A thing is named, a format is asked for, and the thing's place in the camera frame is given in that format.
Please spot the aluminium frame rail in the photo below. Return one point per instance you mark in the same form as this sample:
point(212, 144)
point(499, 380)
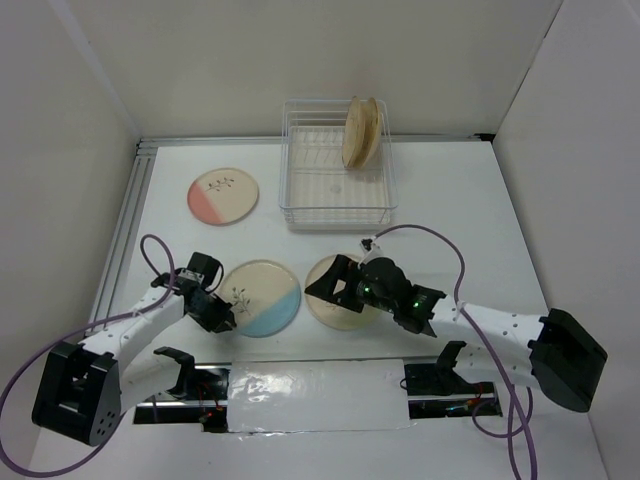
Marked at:
point(444, 185)

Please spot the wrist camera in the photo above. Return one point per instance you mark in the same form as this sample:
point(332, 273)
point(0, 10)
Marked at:
point(370, 250)
point(186, 279)

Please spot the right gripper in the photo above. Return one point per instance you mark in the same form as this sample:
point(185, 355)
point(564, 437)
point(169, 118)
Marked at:
point(353, 284)

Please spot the green and cream plate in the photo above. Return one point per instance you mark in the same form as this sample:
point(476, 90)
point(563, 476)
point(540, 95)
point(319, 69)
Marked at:
point(331, 315)

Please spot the white taped cover panel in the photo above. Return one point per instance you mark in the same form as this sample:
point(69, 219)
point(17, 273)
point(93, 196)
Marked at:
point(325, 396)

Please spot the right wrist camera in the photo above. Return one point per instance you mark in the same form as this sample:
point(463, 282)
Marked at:
point(370, 250)

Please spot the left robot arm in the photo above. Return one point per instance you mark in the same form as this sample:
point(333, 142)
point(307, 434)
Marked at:
point(87, 386)

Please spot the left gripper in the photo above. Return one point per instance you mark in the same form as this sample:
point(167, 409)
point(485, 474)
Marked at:
point(223, 313)

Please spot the pink and cream plate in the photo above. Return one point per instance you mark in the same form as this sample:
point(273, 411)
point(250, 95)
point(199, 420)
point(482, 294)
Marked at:
point(222, 196)

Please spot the floral cream plate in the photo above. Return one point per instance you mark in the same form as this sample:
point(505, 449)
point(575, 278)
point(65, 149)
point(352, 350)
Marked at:
point(373, 131)
point(354, 132)

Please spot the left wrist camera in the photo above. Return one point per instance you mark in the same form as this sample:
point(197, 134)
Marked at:
point(186, 279)

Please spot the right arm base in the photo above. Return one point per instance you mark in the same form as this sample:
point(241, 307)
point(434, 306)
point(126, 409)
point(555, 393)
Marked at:
point(435, 391)

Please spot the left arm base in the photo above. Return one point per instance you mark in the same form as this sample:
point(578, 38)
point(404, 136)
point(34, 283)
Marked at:
point(200, 395)

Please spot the blue and cream plate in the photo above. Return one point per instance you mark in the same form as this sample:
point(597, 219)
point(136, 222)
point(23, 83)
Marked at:
point(265, 297)

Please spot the white drip tray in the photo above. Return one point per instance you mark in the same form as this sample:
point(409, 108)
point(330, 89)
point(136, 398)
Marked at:
point(330, 195)

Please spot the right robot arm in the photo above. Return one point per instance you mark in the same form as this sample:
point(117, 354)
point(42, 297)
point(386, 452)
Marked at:
point(552, 352)

